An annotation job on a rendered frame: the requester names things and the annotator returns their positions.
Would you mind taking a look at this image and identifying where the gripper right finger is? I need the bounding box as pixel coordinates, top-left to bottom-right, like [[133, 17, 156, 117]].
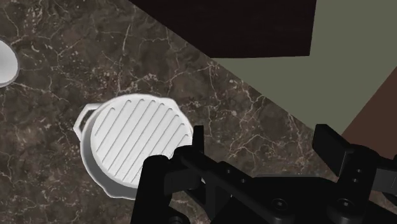
[[311, 123, 397, 224]]

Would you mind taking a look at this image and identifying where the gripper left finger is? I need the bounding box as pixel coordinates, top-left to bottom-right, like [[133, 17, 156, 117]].
[[130, 125, 254, 224]]

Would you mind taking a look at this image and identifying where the white pot with ribbed lid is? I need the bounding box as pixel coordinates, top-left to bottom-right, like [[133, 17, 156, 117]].
[[73, 93, 205, 200]]

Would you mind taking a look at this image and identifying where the white round dish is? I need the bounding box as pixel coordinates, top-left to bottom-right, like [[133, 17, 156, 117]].
[[0, 39, 20, 89]]

